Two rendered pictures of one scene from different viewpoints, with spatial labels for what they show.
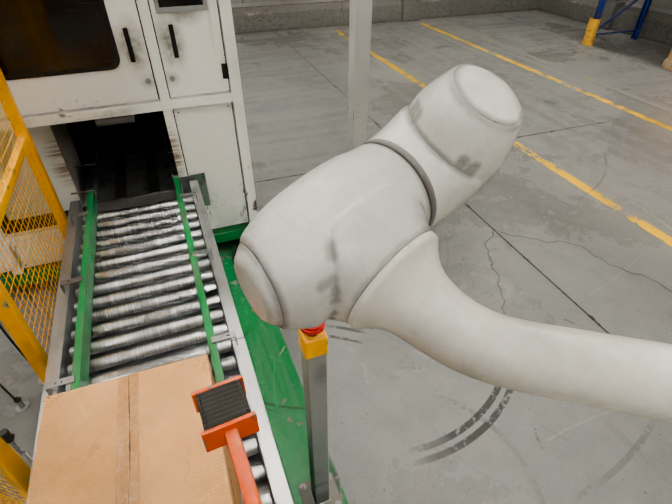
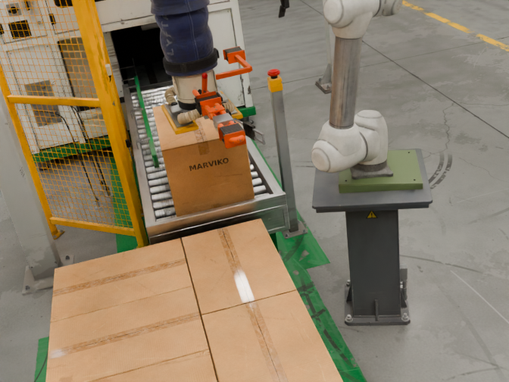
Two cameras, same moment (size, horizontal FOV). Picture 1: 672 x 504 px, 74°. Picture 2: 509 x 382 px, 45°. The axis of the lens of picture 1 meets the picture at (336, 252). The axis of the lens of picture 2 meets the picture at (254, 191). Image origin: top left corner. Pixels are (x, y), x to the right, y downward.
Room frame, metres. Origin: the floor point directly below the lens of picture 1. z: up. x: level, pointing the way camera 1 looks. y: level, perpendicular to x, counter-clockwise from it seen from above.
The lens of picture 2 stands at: (-2.42, -0.41, 2.12)
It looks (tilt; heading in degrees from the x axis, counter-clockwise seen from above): 29 degrees down; 12
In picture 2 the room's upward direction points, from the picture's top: 9 degrees counter-clockwise
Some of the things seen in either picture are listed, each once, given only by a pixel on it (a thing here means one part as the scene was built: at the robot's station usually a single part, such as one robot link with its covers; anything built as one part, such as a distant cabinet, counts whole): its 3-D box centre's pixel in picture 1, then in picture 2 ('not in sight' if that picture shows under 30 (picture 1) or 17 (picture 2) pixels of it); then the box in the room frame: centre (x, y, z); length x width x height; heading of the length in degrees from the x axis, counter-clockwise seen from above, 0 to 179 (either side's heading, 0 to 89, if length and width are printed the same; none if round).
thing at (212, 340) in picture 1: (202, 259); not in sight; (1.62, 0.63, 0.60); 1.60 x 0.10 x 0.09; 21
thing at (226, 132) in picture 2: not in sight; (232, 135); (-0.52, 0.04, 1.27); 0.08 x 0.07 x 0.05; 25
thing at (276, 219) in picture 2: not in sight; (220, 232); (0.11, 0.32, 0.48); 0.70 x 0.03 x 0.15; 111
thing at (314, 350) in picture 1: (317, 430); (284, 158); (0.82, 0.06, 0.50); 0.07 x 0.07 x 1.00; 21
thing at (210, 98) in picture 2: not in sight; (209, 103); (-0.20, 0.18, 1.27); 0.10 x 0.08 x 0.06; 115
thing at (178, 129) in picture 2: not in sight; (178, 113); (-0.01, 0.37, 1.17); 0.34 x 0.10 x 0.05; 25
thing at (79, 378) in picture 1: (77, 287); (138, 115); (1.43, 1.12, 0.60); 1.60 x 0.10 x 0.09; 21
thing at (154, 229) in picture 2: not in sight; (217, 214); (0.11, 0.32, 0.58); 0.70 x 0.03 x 0.06; 111
